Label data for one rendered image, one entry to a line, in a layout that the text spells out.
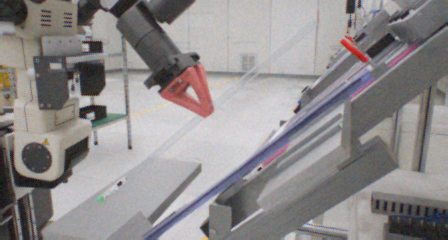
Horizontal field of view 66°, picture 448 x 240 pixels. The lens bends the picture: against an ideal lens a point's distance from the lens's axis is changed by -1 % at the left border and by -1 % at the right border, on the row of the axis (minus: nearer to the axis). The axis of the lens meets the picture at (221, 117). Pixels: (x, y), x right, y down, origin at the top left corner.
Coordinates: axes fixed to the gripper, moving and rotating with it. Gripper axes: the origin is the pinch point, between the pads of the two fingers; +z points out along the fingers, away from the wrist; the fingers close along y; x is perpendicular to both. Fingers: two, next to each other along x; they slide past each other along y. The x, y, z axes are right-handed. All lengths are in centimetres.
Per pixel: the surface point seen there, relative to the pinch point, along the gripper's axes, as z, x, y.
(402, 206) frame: 51, -7, 46
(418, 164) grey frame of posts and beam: 60, -14, 85
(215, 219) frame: 17.6, 19.3, 11.2
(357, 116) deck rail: 17.6, -15.6, 15.1
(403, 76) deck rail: 16.5, -25.7, 15.0
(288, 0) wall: -143, 25, 902
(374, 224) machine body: 49, 1, 39
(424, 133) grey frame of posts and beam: 51, -22, 85
